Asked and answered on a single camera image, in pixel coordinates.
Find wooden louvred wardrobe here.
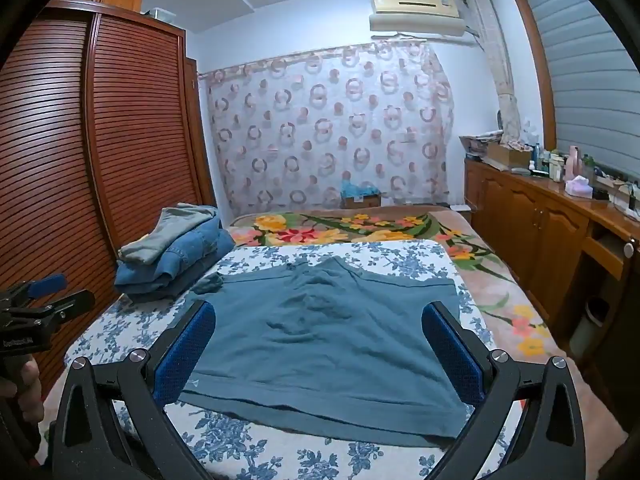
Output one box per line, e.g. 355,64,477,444
0,0,218,406

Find wooden sideboard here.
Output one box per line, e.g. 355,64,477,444
462,157,640,361

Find blue plastic bag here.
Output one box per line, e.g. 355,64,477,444
341,180,381,198

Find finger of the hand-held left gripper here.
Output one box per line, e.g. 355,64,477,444
0,273,69,311
44,288,96,331

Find blue floral bed sheet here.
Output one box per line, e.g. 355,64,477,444
64,240,516,480

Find grey folded pants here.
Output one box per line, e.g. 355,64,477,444
120,203,221,266

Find tied lace curtain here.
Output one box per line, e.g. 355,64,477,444
465,0,526,148

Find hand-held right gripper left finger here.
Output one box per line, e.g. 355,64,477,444
50,300,218,480

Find dark blue folded jeans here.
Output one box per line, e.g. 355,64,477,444
125,262,221,306

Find grey window blind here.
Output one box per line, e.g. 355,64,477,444
515,0,640,186

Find colourful flower print blanket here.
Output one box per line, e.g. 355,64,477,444
227,204,601,441

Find person's left hand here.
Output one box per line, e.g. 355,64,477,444
0,357,46,425

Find teal blue pants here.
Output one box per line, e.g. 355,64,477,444
177,255,473,448

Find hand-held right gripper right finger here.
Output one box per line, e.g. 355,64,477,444
421,301,587,480

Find open cardboard box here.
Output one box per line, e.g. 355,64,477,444
486,141,533,170

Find row of toiletry bottles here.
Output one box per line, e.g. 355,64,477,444
527,142,568,181

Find circle print curtain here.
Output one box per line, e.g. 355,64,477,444
197,40,458,218

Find cream wall air conditioner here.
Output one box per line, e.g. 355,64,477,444
369,0,468,38

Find small cardboard box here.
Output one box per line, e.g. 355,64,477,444
341,191,383,209

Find grey trash bin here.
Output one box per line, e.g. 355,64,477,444
570,297,611,358

